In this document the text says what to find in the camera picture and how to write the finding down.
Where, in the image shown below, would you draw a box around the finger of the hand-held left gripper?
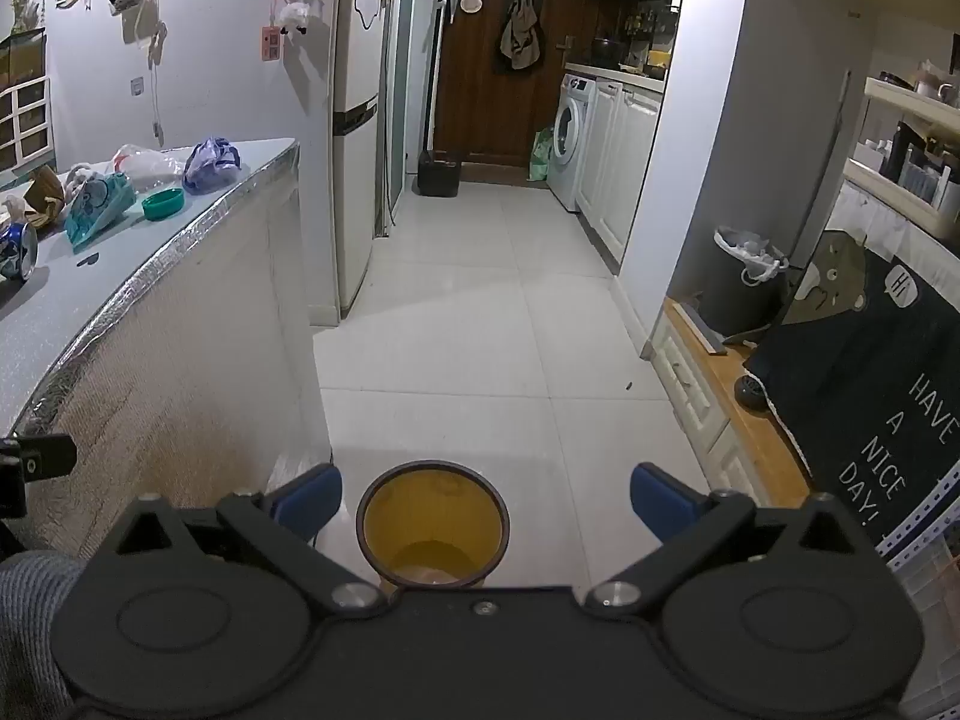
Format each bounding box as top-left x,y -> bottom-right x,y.
16,433 -> 77,478

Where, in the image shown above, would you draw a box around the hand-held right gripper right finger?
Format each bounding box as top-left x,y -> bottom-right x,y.
583,463 -> 863,620

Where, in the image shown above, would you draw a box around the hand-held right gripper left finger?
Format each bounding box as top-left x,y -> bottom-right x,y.
112,463 -> 389,620

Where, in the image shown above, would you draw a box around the yellow trash bin brown rim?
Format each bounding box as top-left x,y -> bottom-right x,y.
356,460 -> 511,592

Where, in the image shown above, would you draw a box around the blue drink can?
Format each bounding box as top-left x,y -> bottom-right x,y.
0,221 -> 38,282

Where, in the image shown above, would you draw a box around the teal snack bag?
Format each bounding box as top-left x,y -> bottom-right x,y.
64,171 -> 138,252

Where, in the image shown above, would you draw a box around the green plastic lid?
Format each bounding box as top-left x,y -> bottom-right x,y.
141,187 -> 185,222

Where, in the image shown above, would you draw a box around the clear plastic bag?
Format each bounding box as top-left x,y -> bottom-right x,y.
112,144 -> 188,188

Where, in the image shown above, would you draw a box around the purple plastic bag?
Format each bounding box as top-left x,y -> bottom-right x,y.
182,137 -> 242,194

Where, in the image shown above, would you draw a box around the person's left forearm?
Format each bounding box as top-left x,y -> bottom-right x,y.
0,549 -> 85,698

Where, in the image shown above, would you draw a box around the wood-topped white low cabinet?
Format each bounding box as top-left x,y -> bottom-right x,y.
649,296 -> 818,511

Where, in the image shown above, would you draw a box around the foil-wrapped counter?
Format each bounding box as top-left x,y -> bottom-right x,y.
0,136 -> 335,563

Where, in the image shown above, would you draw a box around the grey bin with white liner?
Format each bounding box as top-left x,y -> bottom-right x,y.
697,225 -> 792,338

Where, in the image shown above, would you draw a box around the black printed blanket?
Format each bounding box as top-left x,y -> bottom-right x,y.
742,229 -> 960,552

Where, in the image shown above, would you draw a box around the white perforated rack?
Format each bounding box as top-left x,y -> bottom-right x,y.
874,457 -> 960,720

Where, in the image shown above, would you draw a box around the white refrigerator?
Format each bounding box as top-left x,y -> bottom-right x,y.
330,0 -> 391,320

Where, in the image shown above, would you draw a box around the white kitchen cabinets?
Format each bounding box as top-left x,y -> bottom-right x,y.
576,75 -> 667,271

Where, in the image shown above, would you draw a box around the black crate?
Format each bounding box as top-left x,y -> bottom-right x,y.
416,150 -> 462,198

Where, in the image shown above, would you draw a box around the white lace cloth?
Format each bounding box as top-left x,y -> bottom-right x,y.
832,180 -> 960,278

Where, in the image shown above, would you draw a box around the green plastic bag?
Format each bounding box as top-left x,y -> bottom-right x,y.
529,127 -> 556,182

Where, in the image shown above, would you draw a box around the white washing machine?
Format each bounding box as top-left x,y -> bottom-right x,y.
546,73 -> 597,212

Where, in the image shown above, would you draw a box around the cream shelf unit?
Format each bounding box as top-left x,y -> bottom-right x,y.
840,75 -> 960,241

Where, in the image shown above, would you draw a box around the brown wooden door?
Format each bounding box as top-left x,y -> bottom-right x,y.
433,0 -> 593,170

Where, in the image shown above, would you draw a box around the hanging grey apron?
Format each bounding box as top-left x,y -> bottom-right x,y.
493,0 -> 547,76

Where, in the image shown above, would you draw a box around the white framed wall cabinet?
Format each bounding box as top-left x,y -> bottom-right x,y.
0,79 -> 53,170

